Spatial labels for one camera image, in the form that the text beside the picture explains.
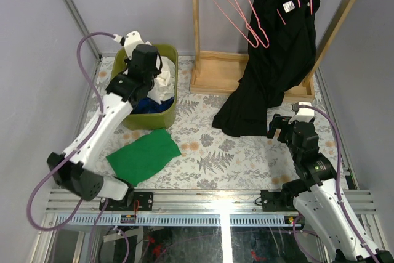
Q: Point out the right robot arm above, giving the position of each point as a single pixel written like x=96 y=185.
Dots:
x=318 y=196

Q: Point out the blue plaid shirt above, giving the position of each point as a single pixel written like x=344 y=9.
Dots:
x=149 y=106

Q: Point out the pink hanger of white shirt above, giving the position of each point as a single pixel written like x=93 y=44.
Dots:
x=259 y=35

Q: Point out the wooden clothes rack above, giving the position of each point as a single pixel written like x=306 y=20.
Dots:
x=217 y=73

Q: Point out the aluminium rail frame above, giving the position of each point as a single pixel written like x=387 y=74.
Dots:
x=241 y=208

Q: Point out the green cloth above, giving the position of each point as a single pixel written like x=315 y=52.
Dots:
x=145 y=157

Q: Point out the olive green plastic basket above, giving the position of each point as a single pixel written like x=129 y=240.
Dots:
x=154 y=118

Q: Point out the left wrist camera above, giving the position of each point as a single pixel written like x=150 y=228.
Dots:
x=129 y=41

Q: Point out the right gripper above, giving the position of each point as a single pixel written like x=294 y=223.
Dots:
x=277 y=122

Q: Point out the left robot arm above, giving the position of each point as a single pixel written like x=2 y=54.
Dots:
x=73 y=169

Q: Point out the white shirt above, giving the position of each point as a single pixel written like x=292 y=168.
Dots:
x=164 y=83

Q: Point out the floral table mat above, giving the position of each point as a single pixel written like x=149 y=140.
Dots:
x=210 y=160

